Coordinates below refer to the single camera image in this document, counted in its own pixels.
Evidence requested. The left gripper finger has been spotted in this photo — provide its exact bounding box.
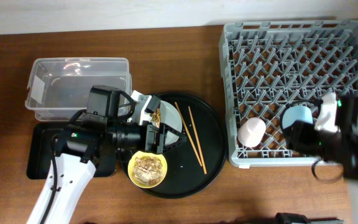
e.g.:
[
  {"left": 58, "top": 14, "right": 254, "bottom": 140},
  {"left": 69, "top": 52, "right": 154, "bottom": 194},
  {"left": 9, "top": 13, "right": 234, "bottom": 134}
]
[
  {"left": 161, "top": 138, "right": 186, "bottom": 153},
  {"left": 158, "top": 123, "right": 186, "bottom": 140}
]

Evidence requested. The blue plastic cup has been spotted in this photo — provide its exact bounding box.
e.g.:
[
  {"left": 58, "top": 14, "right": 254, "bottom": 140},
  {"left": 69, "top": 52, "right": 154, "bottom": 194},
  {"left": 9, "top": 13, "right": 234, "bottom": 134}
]
[{"left": 282, "top": 106, "right": 313, "bottom": 129}]

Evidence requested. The yellow bowl with food scraps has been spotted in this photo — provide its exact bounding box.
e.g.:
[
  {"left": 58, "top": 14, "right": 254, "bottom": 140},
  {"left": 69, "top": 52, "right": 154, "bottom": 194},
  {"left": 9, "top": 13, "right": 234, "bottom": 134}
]
[{"left": 127, "top": 151, "right": 168, "bottom": 189}]

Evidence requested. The pink plastic cup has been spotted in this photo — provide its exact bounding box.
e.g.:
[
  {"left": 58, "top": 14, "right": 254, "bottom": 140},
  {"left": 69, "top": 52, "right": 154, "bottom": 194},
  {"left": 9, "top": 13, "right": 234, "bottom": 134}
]
[{"left": 237, "top": 118, "right": 266, "bottom": 147}]

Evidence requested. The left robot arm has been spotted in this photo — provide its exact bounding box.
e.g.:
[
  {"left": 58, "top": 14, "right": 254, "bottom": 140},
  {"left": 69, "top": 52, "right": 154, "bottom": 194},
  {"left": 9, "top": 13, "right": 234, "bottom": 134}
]
[{"left": 28, "top": 85, "right": 187, "bottom": 223}]

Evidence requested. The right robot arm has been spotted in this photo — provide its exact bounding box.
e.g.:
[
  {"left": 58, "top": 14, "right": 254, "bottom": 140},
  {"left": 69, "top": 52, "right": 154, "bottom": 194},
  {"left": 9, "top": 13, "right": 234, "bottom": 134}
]
[{"left": 280, "top": 93, "right": 358, "bottom": 223}]

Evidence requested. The grey dishwasher rack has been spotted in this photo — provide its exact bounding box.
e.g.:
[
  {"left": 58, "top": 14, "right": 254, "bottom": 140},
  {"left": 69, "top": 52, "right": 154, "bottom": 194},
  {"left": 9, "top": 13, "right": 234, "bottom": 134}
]
[{"left": 219, "top": 20, "right": 358, "bottom": 168}]

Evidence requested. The brown gold snack wrapper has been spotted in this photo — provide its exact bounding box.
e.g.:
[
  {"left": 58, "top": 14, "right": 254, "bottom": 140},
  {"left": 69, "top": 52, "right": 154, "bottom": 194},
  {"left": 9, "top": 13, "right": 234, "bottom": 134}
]
[{"left": 151, "top": 108, "right": 161, "bottom": 128}]

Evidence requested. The grey round plate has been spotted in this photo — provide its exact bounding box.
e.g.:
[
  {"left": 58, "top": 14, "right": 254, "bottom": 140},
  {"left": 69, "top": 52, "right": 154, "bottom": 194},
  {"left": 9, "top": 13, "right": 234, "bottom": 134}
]
[{"left": 159, "top": 101, "right": 183, "bottom": 146}]

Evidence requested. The wooden chopstick right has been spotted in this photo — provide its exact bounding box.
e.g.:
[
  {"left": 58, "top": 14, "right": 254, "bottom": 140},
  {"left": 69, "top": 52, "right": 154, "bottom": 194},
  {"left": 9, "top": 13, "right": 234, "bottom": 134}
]
[{"left": 188, "top": 106, "right": 208, "bottom": 175}]

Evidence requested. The wooden chopstick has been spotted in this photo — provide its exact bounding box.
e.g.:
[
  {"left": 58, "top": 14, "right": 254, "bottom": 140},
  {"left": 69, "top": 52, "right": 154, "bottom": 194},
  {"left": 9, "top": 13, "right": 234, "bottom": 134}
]
[
  {"left": 188, "top": 106, "right": 208, "bottom": 175},
  {"left": 174, "top": 101, "right": 203, "bottom": 167}
]

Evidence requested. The wooden chopstick left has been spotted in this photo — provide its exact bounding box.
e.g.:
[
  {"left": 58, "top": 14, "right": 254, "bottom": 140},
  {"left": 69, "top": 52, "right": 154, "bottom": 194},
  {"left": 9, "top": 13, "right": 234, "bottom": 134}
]
[{"left": 174, "top": 101, "right": 203, "bottom": 167}]

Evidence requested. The black round tray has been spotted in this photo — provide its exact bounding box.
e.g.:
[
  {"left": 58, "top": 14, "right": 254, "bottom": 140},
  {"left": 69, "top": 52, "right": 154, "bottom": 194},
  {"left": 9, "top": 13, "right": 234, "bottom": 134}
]
[{"left": 142, "top": 92, "right": 228, "bottom": 199}]

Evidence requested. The black device at bottom edge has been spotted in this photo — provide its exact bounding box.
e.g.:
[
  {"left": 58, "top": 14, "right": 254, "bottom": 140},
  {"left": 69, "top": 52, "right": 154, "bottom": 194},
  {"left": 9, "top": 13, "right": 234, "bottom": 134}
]
[{"left": 273, "top": 213, "right": 345, "bottom": 224}]

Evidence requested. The clear plastic bin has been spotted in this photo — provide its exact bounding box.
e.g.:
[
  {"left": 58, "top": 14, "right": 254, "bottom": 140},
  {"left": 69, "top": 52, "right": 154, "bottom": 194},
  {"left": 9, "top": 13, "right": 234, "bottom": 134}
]
[{"left": 25, "top": 57, "right": 132, "bottom": 122}]

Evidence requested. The black rectangular tray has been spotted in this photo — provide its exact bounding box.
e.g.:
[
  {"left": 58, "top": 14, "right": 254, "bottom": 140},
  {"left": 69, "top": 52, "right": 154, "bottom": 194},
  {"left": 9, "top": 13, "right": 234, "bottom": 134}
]
[{"left": 26, "top": 122, "right": 116, "bottom": 180}]

